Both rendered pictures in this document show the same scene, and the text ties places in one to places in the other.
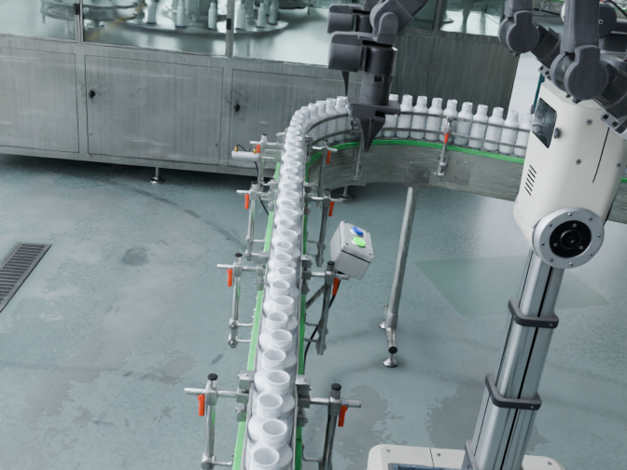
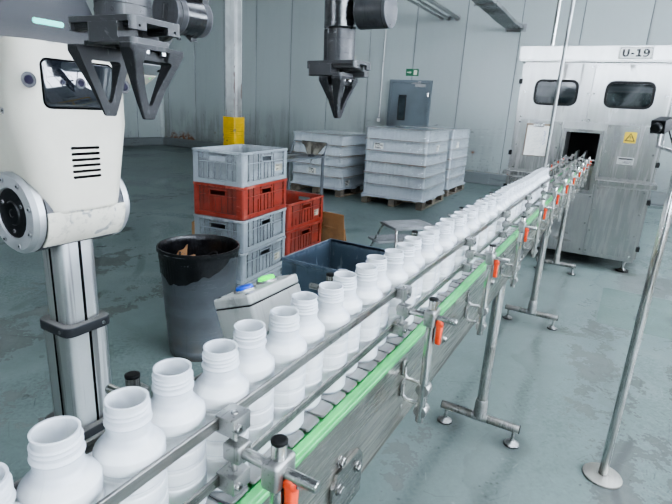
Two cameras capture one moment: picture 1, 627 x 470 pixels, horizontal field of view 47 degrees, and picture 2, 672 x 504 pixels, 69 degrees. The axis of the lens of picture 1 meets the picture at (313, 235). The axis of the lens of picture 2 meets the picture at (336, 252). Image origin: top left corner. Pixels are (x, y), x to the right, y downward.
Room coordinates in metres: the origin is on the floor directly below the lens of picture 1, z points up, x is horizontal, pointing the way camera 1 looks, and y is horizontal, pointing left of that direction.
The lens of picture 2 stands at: (2.20, 0.42, 1.41)
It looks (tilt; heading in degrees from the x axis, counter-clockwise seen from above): 16 degrees down; 211
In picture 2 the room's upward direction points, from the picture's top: 3 degrees clockwise
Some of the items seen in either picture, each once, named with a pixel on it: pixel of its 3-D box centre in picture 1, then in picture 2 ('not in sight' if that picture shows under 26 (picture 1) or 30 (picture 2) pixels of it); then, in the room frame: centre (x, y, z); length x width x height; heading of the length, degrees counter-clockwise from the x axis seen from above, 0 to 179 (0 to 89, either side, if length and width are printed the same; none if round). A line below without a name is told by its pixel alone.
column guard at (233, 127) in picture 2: not in sight; (233, 142); (-5.96, -7.27, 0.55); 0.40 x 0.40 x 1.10; 2
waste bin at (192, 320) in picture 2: not in sight; (200, 297); (0.33, -1.60, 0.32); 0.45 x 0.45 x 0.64
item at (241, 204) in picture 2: not in sight; (242, 194); (-0.44, -1.98, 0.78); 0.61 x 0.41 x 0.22; 9
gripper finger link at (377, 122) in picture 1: (364, 127); (343, 92); (1.38, -0.08, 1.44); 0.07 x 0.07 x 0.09; 2
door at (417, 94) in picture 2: not in sight; (406, 128); (-8.54, -4.38, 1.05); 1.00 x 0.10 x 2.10; 92
